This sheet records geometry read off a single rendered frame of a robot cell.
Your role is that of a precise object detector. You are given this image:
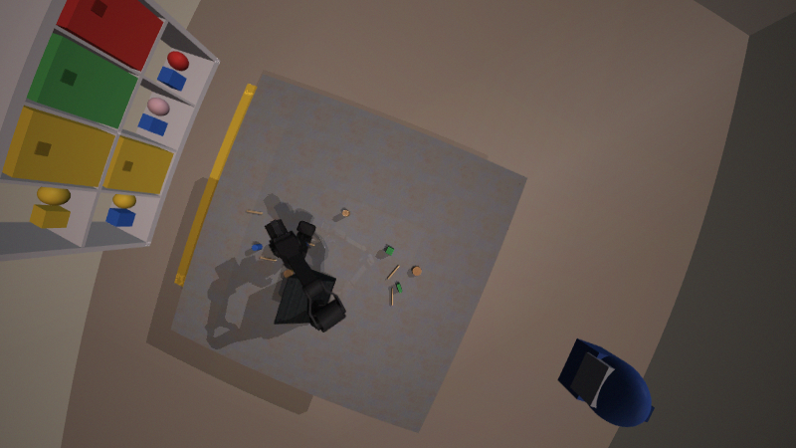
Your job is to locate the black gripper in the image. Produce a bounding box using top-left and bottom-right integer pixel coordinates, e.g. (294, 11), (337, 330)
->
(285, 221), (316, 270)

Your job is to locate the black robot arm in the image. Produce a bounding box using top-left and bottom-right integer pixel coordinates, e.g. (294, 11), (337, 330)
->
(265, 219), (346, 333)

